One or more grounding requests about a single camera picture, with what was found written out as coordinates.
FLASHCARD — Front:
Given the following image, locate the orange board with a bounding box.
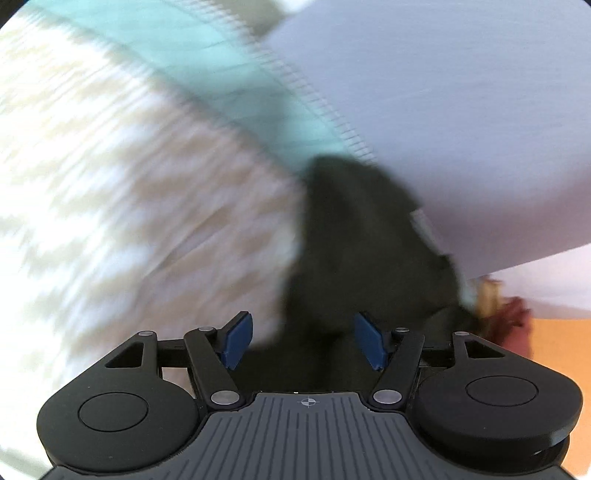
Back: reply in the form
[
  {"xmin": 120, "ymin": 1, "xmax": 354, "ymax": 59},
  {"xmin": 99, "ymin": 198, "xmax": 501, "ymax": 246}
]
[{"xmin": 530, "ymin": 318, "xmax": 591, "ymax": 407}]

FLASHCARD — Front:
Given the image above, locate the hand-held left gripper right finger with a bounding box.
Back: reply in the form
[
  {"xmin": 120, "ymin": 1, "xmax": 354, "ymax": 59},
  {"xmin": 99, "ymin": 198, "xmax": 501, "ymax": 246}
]
[{"xmin": 353, "ymin": 312, "xmax": 505, "ymax": 411}]

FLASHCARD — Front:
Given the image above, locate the yellow cloth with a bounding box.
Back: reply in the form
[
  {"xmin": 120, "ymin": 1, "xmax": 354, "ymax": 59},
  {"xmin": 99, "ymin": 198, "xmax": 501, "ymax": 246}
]
[{"xmin": 478, "ymin": 276, "xmax": 503, "ymax": 321}]

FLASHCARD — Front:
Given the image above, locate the dark green sweater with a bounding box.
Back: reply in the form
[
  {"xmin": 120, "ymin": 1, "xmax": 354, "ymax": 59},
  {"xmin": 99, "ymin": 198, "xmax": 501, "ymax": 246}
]
[{"xmin": 245, "ymin": 154, "xmax": 483, "ymax": 394}]

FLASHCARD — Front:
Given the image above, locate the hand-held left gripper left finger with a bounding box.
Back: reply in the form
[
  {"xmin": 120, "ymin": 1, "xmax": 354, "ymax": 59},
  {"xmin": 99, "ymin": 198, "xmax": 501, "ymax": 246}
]
[{"xmin": 105, "ymin": 311, "xmax": 254, "ymax": 411}]

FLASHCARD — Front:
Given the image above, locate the folded red-brown cloth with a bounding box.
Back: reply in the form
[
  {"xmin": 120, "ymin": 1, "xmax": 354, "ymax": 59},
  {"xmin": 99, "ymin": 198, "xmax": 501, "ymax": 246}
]
[{"xmin": 499, "ymin": 296, "xmax": 534, "ymax": 358}]

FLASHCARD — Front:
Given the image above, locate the grey-blue foam board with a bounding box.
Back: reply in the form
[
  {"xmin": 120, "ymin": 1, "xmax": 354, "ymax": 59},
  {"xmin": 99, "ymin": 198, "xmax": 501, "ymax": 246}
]
[{"xmin": 265, "ymin": 0, "xmax": 591, "ymax": 281}]

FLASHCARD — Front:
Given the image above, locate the zigzag patterned bed sheet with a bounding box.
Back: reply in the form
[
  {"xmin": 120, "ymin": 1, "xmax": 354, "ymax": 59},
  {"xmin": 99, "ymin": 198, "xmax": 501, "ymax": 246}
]
[{"xmin": 0, "ymin": 0, "xmax": 370, "ymax": 467}]

